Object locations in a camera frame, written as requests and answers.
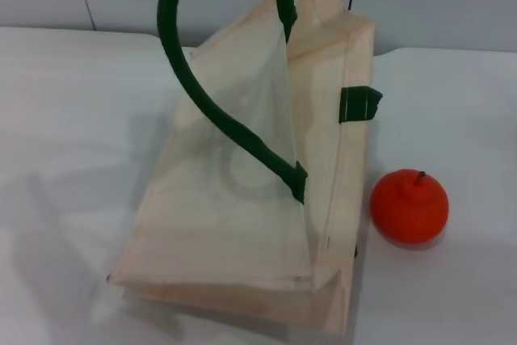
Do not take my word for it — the white handbag with green handles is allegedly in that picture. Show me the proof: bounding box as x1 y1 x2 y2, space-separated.
107 0 384 338

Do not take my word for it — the orange fruit with stem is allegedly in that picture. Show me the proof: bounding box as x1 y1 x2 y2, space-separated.
369 168 450 246

